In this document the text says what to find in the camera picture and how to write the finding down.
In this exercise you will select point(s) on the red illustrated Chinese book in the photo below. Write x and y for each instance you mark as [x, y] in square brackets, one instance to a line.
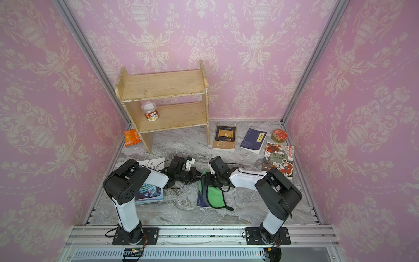
[280, 157]

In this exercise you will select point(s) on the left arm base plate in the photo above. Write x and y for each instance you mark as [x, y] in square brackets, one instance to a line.
[145, 236]

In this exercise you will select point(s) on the black and tan book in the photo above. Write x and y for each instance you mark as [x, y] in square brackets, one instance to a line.
[225, 138]

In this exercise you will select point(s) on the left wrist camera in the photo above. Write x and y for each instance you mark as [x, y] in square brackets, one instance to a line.
[189, 161]

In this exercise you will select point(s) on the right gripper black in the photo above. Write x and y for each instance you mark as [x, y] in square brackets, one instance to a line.
[207, 179]

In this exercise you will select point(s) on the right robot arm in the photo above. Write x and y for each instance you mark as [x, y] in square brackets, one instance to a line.
[278, 193]

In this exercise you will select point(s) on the white plastic jar red label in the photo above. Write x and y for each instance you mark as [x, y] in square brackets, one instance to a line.
[150, 111]

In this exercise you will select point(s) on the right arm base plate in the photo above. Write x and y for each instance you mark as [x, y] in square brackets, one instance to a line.
[260, 236]

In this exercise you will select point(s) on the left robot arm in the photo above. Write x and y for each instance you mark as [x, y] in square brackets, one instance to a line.
[123, 184]

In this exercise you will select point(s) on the wooden two-tier shelf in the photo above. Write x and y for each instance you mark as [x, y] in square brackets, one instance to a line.
[131, 91]

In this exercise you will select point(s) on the dark purple book yellow label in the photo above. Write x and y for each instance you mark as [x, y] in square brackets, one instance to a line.
[253, 140]

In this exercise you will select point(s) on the white book blue swirl cover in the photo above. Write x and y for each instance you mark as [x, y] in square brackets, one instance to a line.
[149, 193]

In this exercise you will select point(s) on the orange snack packet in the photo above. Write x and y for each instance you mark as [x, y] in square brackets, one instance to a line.
[131, 137]

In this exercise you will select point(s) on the dark blue book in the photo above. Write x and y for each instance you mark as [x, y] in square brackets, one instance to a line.
[201, 200]

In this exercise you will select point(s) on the red round tin can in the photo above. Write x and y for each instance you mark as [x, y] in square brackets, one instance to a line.
[279, 136]

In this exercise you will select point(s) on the green cloth with black trim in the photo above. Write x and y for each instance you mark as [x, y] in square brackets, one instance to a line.
[214, 197]

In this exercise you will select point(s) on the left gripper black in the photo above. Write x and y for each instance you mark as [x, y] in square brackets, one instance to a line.
[194, 173]

